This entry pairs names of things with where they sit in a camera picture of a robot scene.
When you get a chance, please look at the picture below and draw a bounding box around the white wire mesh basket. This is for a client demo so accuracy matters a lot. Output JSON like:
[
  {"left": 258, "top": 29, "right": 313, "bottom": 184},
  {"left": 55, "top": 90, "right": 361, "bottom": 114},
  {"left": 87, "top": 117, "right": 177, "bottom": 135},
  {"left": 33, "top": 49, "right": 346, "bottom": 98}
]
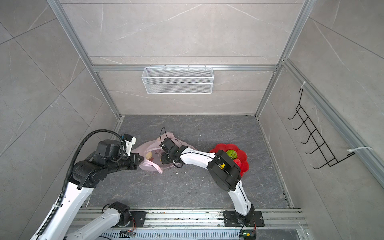
[{"left": 142, "top": 66, "right": 214, "bottom": 95}]

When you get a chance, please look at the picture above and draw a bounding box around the green fake fruit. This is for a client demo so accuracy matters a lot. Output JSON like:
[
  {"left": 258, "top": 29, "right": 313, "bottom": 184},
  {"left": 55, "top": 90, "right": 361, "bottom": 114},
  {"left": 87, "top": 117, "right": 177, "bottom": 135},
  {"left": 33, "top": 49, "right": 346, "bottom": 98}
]
[{"left": 226, "top": 150, "right": 238, "bottom": 160}]

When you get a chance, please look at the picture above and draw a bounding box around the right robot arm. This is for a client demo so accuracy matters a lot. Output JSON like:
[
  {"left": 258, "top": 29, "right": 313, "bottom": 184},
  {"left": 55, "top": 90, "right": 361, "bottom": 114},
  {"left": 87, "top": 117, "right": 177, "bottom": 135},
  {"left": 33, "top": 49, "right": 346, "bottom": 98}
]
[{"left": 160, "top": 138, "right": 255, "bottom": 226}]

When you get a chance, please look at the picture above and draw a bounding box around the red flower-shaped plate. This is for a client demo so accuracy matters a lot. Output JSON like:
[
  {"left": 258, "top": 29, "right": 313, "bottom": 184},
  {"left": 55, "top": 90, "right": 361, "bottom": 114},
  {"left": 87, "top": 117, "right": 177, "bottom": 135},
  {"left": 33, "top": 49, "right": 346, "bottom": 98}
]
[{"left": 210, "top": 143, "right": 250, "bottom": 177}]

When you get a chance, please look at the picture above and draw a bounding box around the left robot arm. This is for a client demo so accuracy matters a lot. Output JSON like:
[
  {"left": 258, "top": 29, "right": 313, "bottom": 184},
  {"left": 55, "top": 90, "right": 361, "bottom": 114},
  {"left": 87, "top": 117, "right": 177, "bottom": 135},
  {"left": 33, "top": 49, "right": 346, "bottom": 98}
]
[{"left": 32, "top": 137, "right": 144, "bottom": 240}]

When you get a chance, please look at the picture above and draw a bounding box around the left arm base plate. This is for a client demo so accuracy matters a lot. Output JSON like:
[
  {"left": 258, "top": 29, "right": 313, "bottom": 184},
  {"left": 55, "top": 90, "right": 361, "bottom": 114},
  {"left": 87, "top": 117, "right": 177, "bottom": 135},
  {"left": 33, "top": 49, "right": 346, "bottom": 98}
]
[{"left": 117, "top": 211, "right": 147, "bottom": 228}]

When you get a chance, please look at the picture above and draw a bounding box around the cream fake fruit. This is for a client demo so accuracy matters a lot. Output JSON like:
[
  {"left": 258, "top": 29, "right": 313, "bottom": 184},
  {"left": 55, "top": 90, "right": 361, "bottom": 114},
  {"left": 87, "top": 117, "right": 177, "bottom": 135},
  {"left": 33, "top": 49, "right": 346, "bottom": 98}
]
[{"left": 145, "top": 152, "right": 153, "bottom": 160}]

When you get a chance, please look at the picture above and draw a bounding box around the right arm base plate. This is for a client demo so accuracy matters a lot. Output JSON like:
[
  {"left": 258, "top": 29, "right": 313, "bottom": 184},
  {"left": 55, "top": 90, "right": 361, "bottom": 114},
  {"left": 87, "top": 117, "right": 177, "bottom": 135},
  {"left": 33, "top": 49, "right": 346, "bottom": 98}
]
[{"left": 223, "top": 211, "right": 265, "bottom": 227}]

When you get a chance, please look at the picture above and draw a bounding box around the pink plastic bag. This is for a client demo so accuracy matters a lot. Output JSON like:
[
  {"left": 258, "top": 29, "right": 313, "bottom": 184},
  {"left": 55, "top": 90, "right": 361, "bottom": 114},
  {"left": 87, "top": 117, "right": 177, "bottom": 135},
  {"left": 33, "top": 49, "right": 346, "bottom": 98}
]
[{"left": 131, "top": 133, "right": 196, "bottom": 174}]

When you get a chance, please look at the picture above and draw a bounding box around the black wire hook rack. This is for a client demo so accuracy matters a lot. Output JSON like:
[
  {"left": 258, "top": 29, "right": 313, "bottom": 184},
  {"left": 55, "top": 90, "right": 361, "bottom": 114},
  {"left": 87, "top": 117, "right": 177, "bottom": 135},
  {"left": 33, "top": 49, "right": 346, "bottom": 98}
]
[{"left": 287, "top": 89, "right": 355, "bottom": 170}]

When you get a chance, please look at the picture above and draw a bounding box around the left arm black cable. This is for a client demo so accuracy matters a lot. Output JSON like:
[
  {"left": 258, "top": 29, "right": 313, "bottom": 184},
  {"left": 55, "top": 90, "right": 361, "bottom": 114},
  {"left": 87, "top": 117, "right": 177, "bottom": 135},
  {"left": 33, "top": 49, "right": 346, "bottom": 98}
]
[{"left": 34, "top": 128, "right": 124, "bottom": 238}]

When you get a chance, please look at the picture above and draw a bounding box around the red fake fruit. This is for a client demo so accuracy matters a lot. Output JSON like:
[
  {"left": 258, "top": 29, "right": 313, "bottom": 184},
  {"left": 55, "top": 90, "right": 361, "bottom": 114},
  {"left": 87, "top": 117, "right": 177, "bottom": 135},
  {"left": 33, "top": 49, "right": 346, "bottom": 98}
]
[{"left": 234, "top": 159, "right": 242, "bottom": 168}]

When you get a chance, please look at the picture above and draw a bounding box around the aluminium mounting rail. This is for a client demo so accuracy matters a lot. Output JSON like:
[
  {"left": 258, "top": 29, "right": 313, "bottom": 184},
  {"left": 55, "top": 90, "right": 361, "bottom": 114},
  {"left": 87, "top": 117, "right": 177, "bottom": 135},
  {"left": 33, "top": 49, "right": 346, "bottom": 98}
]
[{"left": 58, "top": 209, "right": 309, "bottom": 231}]

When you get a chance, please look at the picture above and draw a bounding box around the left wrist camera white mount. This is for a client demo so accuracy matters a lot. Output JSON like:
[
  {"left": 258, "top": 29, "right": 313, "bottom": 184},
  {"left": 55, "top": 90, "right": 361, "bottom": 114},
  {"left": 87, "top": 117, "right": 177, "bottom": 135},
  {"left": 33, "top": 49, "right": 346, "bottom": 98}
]
[{"left": 122, "top": 134, "right": 137, "bottom": 157}]

